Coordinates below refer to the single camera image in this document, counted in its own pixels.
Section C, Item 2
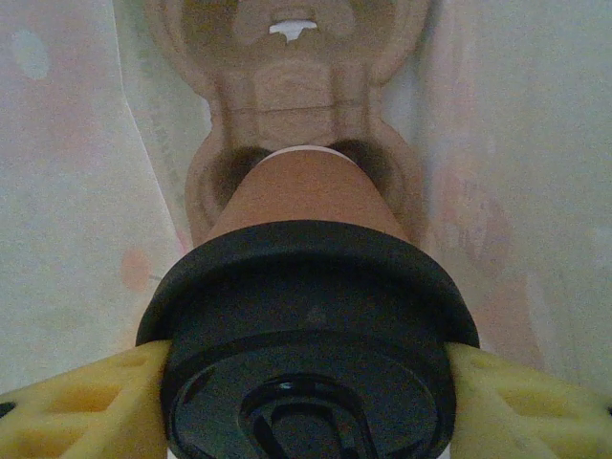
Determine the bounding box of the black plastic cup lid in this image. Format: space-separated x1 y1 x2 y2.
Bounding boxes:
135 220 481 459

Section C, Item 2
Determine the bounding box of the white paper takeout bag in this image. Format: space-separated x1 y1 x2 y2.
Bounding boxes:
0 0 612 459

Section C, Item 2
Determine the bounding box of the brown paper coffee cup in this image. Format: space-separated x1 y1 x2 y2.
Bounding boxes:
209 144 413 245

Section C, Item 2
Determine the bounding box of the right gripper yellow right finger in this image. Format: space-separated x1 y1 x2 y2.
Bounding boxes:
448 343 612 459

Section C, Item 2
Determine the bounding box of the brown pulp cup carrier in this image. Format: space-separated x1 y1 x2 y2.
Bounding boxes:
183 0 427 250

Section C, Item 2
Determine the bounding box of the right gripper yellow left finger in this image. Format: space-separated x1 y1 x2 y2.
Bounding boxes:
0 339 169 459

